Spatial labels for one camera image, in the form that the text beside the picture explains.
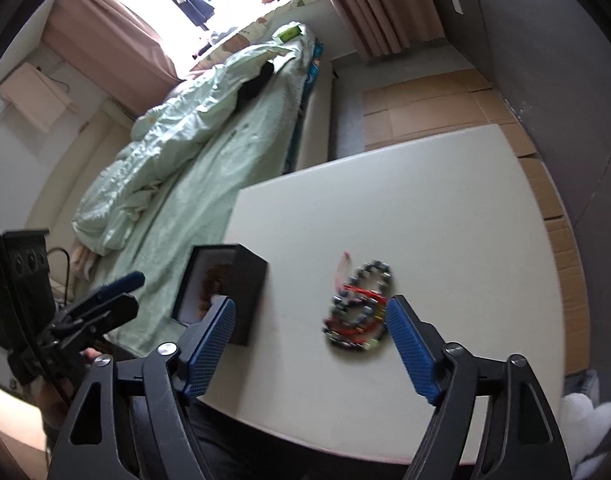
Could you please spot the window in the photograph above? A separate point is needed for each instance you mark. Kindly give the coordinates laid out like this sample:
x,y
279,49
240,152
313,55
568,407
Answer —
x,y
225,10

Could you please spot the person's white sock foot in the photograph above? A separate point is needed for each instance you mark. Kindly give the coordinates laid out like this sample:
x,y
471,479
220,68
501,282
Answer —
x,y
588,420

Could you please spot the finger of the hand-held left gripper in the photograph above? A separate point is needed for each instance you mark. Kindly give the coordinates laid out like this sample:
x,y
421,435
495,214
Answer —
x,y
105,315
118,284

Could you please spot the wall air conditioner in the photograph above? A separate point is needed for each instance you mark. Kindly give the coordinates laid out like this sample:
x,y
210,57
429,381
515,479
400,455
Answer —
x,y
33,95

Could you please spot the bed with green sheet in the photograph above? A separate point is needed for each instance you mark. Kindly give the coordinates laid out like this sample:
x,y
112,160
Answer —
x,y
195,200

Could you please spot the black item on bed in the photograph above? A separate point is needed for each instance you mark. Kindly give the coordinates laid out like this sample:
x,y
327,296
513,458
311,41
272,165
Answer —
x,y
255,82

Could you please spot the flat cardboard sheets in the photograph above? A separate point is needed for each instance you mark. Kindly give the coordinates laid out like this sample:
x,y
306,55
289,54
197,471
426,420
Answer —
x,y
460,100

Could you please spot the light green duvet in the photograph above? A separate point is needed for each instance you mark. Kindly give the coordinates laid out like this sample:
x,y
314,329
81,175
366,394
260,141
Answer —
x,y
160,160

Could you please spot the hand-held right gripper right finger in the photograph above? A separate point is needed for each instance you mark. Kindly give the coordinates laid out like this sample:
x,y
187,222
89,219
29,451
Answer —
x,y
410,345

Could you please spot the black jewelry box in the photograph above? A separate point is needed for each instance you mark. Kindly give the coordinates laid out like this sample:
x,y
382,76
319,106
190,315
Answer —
x,y
250,285

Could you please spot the person's left leg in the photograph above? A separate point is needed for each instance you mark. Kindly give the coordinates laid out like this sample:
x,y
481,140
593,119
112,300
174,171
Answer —
x,y
295,440

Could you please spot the printed window seat cushion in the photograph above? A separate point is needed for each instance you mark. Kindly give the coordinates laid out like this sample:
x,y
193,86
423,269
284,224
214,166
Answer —
x,y
255,25

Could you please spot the white wall socket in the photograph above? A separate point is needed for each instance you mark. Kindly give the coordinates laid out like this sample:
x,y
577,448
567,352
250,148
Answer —
x,y
456,6

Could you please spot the small green box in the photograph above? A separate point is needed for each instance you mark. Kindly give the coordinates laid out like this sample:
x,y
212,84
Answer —
x,y
288,34

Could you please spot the long dark hanging garment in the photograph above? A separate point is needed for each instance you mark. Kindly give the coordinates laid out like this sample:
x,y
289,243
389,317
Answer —
x,y
193,2

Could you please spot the white low table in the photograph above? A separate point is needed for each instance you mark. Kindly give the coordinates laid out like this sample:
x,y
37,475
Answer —
x,y
435,210

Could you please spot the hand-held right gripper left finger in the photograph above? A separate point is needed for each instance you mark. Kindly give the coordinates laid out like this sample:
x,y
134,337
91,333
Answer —
x,y
210,345

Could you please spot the pink curtain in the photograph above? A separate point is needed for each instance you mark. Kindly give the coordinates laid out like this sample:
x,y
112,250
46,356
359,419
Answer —
x,y
115,35
375,5

